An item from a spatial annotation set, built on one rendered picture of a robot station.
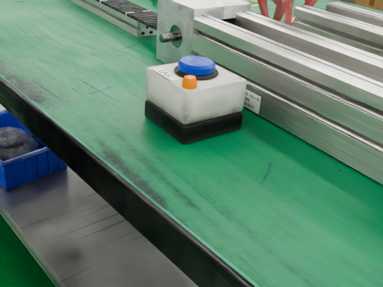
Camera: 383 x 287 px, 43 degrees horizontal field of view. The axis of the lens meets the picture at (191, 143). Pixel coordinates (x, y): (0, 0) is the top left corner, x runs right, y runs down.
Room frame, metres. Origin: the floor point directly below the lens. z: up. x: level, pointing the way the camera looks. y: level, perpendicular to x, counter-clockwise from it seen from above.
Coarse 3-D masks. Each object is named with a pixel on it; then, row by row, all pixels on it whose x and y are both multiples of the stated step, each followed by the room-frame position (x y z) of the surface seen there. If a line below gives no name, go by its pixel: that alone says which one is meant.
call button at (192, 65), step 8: (192, 56) 0.51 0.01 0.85; (200, 56) 0.51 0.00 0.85; (184, 64) 0.48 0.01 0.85; (192, 64) 0.48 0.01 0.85; (200, 64) 0.48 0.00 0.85; (208, 64) 0.49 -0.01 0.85; (184, 72) 0.48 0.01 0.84; (192, 72) 0.48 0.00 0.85; (200, 72) 0.48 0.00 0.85; (208, 72) 0.48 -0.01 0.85
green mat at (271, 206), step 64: (0, 0) 1.00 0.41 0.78; (64, 0) 1.05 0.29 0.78; (128, 0) 1.10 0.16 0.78; (256, 0) 1.21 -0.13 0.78; (320, 0) 1.27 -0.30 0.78; (0, 64) 0.63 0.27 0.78; (64, 64) 0.65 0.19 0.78; (128, 64) 0.67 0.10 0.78; (64, 128) 0.46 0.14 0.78; (128, 128) 0.47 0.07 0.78; (256, 128) 0.49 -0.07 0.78; (192, 192) 0.35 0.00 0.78; (256, 192) 0.36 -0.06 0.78; (320, 192) 0.37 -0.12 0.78; (256, 256) 0.28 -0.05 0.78; (320, 256) 0.28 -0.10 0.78
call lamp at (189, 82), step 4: (184, 76) 0.45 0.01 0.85; (188, 76) 0.45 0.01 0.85; (192, 76) 0.45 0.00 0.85; (184, 80) 0.45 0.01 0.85; (188, 80) 0.45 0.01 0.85; (192, 80) 0.45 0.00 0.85; (196, 80) 0.45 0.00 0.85; (184, 84) 0.45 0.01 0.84; (188, 84) 0.45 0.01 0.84; (192, 84) 0.45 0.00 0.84; (196, 84) 0.45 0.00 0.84; (188, 88) 0.45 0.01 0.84; (192, 88) 0.45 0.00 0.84
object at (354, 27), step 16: (304, 16) 0.74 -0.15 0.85; (320, 16) 0.71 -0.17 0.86; (336, 16) 0.71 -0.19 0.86; (352, 16) 0.76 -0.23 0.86; (368, 16) 0.73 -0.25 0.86; (320, 32) 0.71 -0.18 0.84; (336, 32) 0.70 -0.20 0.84; (352, 32) 0.67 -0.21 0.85; (368, 32) 0.65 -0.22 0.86; (368, 48) 0.64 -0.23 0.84
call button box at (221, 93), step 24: (168, 72) 0.49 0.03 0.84; (216, 72) 0.49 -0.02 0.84; (168, 96) 0.46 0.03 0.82; (192, 96) 0.44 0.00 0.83; (216, 96) 0.46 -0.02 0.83; (240, 96) 0.48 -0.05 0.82; (168, 120) 0.46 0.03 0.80; (192, 120) 0.44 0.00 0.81; (216, 120) 0.46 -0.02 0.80; (240, 120) 0.48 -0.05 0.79
